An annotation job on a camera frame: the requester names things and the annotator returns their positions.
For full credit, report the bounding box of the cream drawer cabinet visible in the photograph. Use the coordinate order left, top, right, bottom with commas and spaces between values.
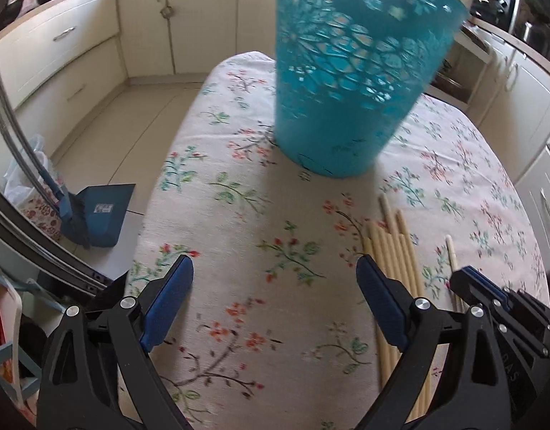
0, 0, 128, 153

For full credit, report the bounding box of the blue dustpan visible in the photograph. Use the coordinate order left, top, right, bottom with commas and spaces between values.
60, 183, 137, 249

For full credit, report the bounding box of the red floral bag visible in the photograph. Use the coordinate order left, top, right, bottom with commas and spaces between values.
15, 188, 63, 243

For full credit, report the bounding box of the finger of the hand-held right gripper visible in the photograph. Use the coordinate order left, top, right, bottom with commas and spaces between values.
449, 270, 495, 312
465, 267, 520, 307

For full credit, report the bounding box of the teal plastic rack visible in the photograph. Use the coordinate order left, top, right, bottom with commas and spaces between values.
0, 340, 43, 406

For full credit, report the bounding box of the floral tablecloth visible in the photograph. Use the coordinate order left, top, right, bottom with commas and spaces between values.
116, 51, 550, 430

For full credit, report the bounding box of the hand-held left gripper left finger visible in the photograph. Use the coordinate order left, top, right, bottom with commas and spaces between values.
37, 254, 195, 430

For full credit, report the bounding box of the teal perforated plastic basket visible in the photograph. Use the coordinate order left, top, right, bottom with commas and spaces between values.
273, 0, 470, 179

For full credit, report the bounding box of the red and white bag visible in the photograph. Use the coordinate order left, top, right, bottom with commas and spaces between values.
0, 255, 25, 413

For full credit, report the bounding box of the bundle of wooden chopsticks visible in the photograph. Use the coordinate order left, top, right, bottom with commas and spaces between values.
362, 195, 433, 430

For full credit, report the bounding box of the white plastic bag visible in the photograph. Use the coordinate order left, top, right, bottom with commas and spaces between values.
4, 134, 56, 209

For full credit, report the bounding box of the cream corner cabinet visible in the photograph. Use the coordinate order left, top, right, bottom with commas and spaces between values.
116, 0, 280, 79

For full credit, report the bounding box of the pale wooden chopstick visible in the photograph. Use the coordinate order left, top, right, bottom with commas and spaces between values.
445, 235, 464, 314

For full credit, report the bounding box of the blue handled brush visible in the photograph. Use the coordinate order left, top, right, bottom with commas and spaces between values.
33, 161, 92, 249

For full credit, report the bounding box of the black stove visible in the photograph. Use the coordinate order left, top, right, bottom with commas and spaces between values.
469, 0, 526, 32

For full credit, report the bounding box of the dark curved metal frame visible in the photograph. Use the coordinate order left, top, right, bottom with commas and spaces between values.
0, 27, 112, 298

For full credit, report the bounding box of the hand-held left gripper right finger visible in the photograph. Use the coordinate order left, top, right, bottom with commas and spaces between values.
355, 254, 513, 430

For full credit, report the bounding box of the white kitchen cabinet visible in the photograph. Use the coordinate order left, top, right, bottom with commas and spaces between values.
458, 18, 550, 256

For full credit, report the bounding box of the dark pot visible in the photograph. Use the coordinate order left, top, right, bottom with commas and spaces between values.
0, 0, 25, 32

